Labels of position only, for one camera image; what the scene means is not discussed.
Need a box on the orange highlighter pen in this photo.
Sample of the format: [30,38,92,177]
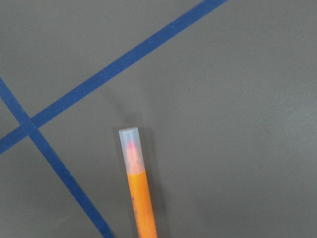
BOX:
[119,127,158,238]

